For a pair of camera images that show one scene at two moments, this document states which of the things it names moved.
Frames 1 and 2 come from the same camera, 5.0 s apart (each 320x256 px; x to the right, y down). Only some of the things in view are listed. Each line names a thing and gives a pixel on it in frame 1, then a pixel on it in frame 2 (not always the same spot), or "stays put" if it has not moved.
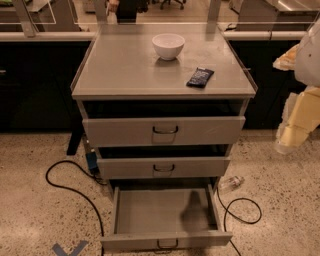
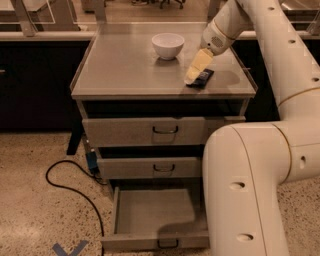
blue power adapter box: [92, 160] stays put
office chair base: [180, 2] stays put
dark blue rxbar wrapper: [200, 78] stays put
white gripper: [309, 60] -> [214, 41]
